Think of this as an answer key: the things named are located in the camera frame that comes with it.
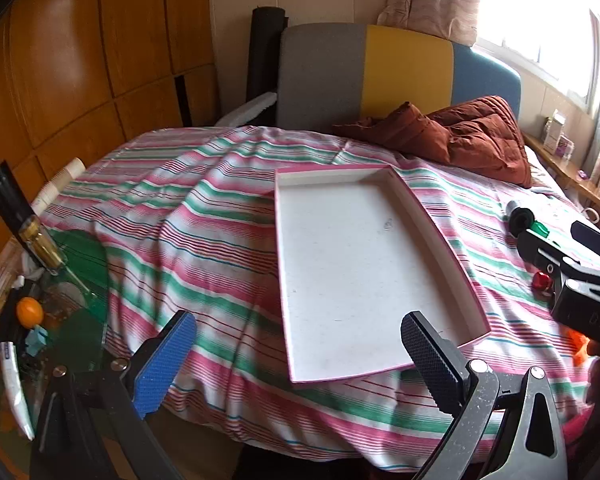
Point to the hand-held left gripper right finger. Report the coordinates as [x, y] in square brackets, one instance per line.
[427, 360]

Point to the stack of paper cups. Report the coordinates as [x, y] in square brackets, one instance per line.
[55, 185]

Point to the white pen-shaped device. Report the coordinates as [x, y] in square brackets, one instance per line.
[12, 385]

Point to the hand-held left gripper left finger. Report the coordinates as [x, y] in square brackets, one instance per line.
[165, 360]

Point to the striped bedsheet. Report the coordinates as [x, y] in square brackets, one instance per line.
[195, 230]

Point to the small blue box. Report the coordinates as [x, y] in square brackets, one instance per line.
[35, 341]

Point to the purple and white packet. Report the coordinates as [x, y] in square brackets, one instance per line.
[565, 147]

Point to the pale pillow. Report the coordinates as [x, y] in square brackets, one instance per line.
[540, 170]

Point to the white box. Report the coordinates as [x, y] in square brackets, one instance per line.
[556, 122]

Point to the round glass side table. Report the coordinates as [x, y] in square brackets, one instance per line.
[80, 340]

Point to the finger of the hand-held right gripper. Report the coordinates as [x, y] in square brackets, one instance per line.
[545, 255]
[595, 237]

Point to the wooden wardrobe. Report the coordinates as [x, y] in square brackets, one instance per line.
[80, 60]

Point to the red metallic cylinder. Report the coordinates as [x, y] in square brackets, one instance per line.
[544, 282]

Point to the orange fruit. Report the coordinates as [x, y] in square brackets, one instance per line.
[30, 310]

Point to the grey yellow blue headboard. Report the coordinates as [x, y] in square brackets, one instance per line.
[325, 75]

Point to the white tray with pink rim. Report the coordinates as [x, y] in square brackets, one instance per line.
[360, 270]

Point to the window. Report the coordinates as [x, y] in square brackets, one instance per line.
[530, 10]

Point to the wooden bedside shelf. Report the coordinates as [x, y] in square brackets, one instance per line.
[570, 172]

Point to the black spool toy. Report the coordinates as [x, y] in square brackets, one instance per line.
[520, 217]

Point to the black capped glass bottle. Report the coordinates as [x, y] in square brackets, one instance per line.
[15, 200]

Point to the brown quilt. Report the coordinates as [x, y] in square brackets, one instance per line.
[480, 140]

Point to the black rolled mat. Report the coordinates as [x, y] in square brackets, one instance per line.
[260, 50]

